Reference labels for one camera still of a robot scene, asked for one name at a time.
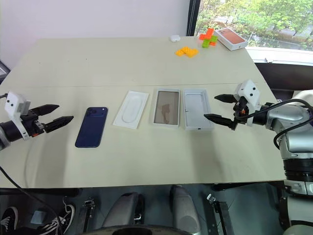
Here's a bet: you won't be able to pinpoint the black furniture beside table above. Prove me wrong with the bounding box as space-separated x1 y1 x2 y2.
254 62 313 101

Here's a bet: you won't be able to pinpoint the yellow toy building blocks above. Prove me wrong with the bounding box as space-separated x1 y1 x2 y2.
175 46 200 59

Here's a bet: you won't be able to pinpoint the grey rounded padded shape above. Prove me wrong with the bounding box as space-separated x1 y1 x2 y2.
101 191 145 229
169 184 203 235

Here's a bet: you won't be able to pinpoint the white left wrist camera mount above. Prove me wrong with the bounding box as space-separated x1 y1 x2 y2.
4 91 31 141

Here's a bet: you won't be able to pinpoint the black table leg bracket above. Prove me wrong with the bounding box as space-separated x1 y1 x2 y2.
81 199 96 235
205 193 232 235

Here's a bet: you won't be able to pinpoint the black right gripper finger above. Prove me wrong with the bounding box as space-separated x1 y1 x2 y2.
203 113 238 131
214 94 239 104

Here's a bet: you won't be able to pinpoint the white moulded insert tray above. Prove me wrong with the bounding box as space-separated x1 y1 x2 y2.
112 90 150 129

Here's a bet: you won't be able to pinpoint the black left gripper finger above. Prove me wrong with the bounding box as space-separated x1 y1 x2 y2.
44 116 75 134
36 104 60 117

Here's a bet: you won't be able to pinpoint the phone box with orange picture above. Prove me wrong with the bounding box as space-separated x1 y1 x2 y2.
214 27 248 51

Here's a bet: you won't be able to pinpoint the white box lid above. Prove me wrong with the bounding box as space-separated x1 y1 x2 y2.
182 88 216 132

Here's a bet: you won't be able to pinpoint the green toy building blocks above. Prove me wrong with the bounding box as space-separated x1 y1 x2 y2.
201 35 219 48

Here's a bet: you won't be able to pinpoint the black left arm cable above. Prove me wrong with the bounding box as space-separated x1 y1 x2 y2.
0 94 65 235

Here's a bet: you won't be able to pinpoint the white window sill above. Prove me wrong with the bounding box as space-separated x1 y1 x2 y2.
245 46 313 66

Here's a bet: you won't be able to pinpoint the orange toy building blocks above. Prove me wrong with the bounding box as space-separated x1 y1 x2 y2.
199 27 215 41

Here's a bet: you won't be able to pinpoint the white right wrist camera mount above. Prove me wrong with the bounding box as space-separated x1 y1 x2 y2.
234 78 261 127

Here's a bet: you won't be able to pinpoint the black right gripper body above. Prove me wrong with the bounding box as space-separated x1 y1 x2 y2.
232 96 253 123

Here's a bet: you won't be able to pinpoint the cream cushion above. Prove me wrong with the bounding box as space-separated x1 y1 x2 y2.
293 89 313 100

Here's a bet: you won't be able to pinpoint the dark blue smartphone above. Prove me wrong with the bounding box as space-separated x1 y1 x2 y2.
74 106 109 148
152 88 181 126

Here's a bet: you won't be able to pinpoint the black and white sneaker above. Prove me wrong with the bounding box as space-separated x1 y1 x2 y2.
0 206 20 235
39 197 76 235

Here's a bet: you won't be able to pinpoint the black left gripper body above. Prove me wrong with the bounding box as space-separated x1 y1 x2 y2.
21 108 47 138

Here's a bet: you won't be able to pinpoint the dark window frame post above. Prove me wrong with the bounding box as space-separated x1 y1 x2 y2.
186 0 202 36

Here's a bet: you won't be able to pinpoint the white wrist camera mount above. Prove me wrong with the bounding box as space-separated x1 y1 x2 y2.
4 91 31 141
234 78 261 127

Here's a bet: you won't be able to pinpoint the dark grey chair part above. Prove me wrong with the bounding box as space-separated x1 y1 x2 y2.
0 58 11 83

